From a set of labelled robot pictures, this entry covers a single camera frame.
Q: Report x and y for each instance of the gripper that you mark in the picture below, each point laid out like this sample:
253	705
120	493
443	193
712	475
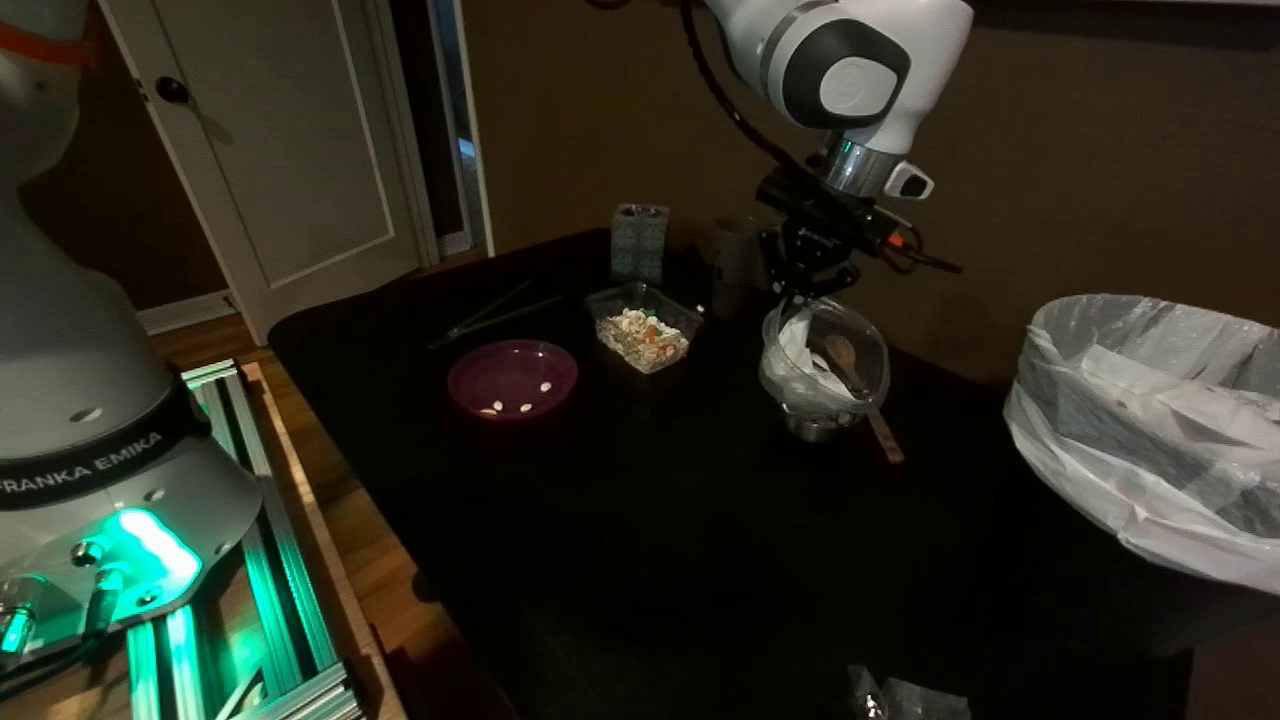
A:
808	242

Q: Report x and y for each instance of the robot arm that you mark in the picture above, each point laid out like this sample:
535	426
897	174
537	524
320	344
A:
80	380

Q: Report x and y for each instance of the clear plastic bowl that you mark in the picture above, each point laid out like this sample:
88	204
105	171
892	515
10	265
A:
800	375

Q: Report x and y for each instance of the small silver bowl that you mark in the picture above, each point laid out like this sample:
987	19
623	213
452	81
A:
812	428

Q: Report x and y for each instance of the purple lid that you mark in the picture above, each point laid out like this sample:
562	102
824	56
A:
505	375

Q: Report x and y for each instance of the clear drinking glass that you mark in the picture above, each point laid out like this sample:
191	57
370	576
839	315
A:
733	270

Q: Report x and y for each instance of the clear food container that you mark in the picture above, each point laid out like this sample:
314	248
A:
645	335

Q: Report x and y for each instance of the wooden spoon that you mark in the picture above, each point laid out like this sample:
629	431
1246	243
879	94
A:
885	435

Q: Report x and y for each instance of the black tablecloth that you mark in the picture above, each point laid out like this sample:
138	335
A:
650	520

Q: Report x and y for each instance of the black tongs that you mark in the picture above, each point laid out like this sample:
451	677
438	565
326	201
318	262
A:
490	315

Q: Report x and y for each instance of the trash bin with white bag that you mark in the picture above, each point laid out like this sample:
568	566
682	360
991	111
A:
1150	430

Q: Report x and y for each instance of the clear plastic bag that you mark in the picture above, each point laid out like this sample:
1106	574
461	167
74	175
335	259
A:
905	698

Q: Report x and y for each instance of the white door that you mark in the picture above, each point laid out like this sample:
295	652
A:
300	150

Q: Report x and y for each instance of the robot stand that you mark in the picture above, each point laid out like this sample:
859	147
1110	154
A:
290	640

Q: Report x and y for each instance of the dark door knob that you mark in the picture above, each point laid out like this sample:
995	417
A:
172	90

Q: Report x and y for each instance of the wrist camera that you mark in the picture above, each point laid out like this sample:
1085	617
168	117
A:
845	215

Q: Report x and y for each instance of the white door frame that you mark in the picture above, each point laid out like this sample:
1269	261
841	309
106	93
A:
478	120

